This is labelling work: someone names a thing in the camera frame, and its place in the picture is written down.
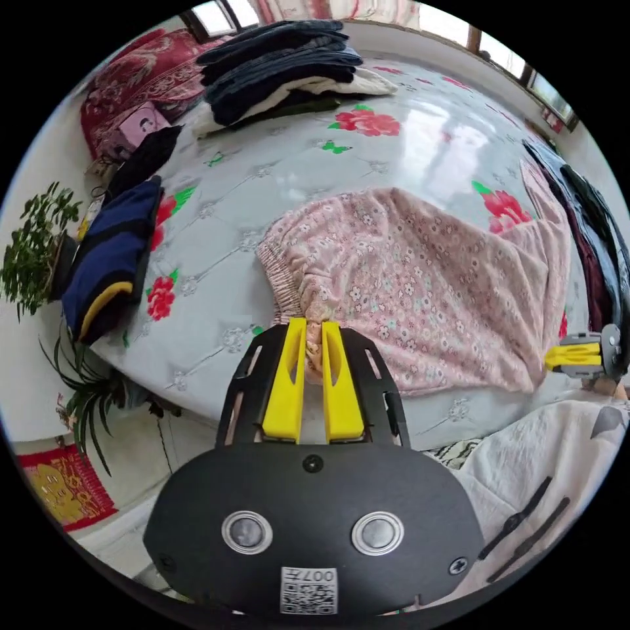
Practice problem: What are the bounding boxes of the person's body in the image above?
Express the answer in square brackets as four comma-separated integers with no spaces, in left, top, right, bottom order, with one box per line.
[423,397,630,607]

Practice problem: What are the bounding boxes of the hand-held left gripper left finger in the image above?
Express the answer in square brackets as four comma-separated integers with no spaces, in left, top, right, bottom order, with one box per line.
[262,318,308,442]

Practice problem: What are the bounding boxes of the bed with floral sheet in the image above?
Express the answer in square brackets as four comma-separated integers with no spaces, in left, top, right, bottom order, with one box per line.
[88,22,591,456]

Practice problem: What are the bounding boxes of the pink carton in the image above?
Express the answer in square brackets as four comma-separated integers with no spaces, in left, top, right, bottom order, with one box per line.
[114,102,171,148]

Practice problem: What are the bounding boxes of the navy and black clothes pile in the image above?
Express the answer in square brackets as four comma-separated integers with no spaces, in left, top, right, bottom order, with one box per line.
[61,125,186,345]

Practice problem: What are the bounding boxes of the red patterned blanket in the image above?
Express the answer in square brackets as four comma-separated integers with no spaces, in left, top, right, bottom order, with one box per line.
[80,27,232,159]

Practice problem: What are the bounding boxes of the dark and maroon clothes pile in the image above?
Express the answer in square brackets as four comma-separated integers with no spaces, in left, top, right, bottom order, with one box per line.
[520,139,630,337]

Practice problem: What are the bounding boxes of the window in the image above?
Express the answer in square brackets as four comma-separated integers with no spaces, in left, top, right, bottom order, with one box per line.
[465,23,581,131]
[179,0,262,43]

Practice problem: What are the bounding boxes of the striped curtain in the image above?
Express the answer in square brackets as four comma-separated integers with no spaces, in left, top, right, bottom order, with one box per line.
[245,0,422,26]

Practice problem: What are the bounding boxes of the pink floral long pants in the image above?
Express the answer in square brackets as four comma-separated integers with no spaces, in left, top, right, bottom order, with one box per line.
[255,158,575,398]

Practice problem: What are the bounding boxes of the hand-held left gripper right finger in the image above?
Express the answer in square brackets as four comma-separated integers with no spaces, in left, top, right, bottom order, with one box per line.
[320,321,367,443]

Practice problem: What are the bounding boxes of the small-leaved potted plant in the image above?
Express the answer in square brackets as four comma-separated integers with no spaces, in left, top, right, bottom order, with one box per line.
[0,180,83,322]

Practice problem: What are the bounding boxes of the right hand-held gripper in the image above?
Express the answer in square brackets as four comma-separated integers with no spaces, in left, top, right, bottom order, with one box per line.
[545,323,623,381]

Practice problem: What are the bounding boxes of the tall pile of folded clothes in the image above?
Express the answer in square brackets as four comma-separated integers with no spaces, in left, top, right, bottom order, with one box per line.
[196,19,400,140]

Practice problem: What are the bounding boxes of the long-leaved potted plant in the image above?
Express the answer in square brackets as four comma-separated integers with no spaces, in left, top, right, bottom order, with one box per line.
[38,320,151,477]

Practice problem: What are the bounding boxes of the person's right hand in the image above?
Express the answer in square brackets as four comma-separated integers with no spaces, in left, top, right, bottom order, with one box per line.
[582,375,630,402]

